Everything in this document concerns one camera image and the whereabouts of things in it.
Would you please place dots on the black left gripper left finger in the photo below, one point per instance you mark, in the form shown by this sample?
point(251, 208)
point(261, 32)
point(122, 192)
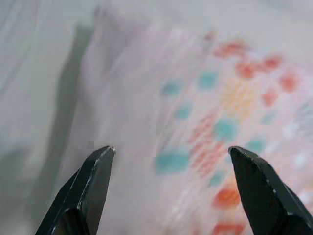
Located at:
point(90, 191)

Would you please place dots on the pink pillow with coloured spots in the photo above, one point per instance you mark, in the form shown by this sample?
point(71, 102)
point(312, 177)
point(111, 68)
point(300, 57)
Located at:
point(151, 102)

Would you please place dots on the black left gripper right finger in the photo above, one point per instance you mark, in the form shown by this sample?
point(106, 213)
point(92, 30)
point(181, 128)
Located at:
point(266, 200)

